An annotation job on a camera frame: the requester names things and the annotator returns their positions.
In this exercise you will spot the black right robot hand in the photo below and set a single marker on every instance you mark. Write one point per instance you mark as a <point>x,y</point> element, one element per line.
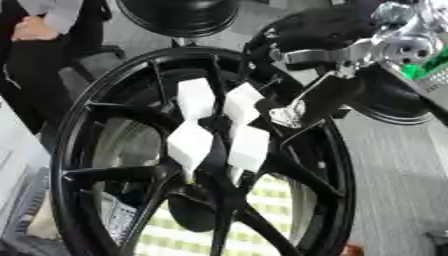
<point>326,28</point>

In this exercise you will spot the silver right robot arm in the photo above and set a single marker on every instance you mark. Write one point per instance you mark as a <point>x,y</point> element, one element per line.
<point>411,50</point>

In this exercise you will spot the black round wheel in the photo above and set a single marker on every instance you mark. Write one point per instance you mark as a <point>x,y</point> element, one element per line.
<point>181,16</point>
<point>391,96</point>

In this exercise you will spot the black spoked wheel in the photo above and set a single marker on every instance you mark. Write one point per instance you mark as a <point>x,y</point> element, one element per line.
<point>119,173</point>

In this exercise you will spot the person's hand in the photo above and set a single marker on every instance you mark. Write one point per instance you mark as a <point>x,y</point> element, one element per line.
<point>34,30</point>

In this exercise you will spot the person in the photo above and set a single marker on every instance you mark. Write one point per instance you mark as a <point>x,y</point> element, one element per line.
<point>35,73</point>

